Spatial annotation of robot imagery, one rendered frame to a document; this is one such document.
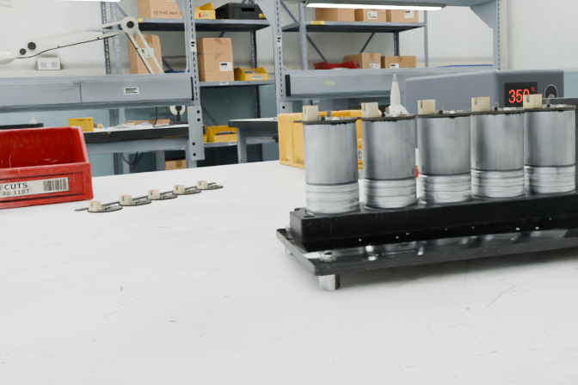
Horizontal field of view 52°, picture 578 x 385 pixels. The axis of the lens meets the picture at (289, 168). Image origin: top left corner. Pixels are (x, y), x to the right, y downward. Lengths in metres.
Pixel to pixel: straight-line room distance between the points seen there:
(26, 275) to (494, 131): 0.22
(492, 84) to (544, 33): 5.62
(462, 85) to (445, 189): 0.44
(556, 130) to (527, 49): 6.13
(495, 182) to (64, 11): 4.51
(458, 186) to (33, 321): 0.18
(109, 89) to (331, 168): 2.31
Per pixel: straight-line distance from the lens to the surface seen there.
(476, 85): 0.70
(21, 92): 2.52
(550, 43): 6.26
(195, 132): 2.65
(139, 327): 0.21
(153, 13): 4.31
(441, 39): 6.06
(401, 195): 0.27
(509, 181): 0.30
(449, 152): 0.28
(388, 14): 5.22
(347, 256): 0.23
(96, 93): 2.54
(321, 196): 0.26
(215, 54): 4.48
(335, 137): 0.26
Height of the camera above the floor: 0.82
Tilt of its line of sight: 6 degrees down
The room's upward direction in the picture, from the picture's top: 3 degrees counter-clockwise
